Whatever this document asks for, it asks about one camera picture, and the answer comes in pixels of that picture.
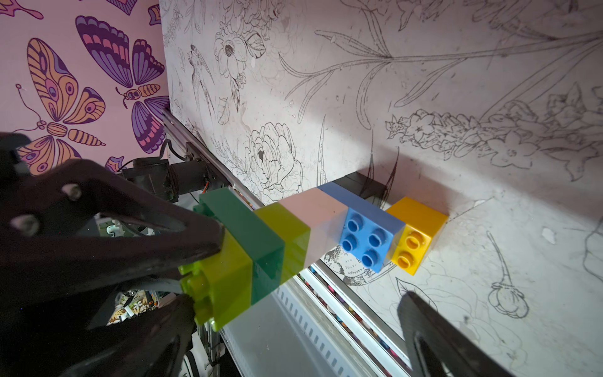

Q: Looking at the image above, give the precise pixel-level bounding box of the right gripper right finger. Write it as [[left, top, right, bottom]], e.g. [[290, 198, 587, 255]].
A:
[[397, 292, 510, 377]]

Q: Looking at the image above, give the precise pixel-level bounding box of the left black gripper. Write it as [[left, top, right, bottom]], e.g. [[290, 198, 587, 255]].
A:
[[1, 133, 225, 376]]

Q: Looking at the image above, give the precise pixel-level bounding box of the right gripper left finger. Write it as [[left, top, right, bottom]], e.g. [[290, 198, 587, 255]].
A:
[[61, 295, 195, 376]]

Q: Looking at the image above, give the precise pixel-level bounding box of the lime green lego brick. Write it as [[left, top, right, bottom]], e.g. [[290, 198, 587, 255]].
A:
[[178, 231, 253, 332], [255, 203, 311, 284]]

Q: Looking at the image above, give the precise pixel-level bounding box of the dark green lego brick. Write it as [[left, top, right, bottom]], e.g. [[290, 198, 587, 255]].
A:
[[194, 188, 285, 304]]

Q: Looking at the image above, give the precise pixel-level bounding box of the blue lego brick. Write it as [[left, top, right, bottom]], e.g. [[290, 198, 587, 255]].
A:
[[319, 182, 405, 273]]

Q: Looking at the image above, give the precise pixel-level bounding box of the cream white lego brick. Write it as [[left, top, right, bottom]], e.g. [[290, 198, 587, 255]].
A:
[[279, 188, 348, 268]]

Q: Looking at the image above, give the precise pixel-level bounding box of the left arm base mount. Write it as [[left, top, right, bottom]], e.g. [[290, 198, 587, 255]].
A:
[[117, 142, 229, 203]]

